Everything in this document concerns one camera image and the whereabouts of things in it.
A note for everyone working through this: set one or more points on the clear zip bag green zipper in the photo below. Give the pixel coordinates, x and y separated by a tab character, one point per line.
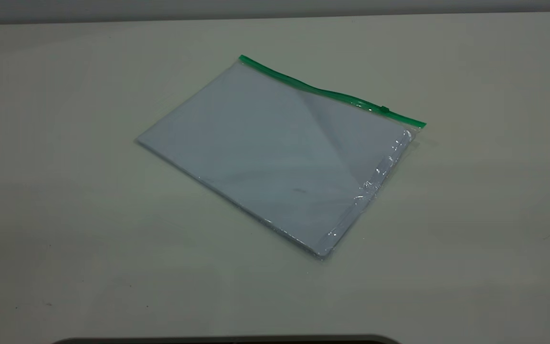
275	143

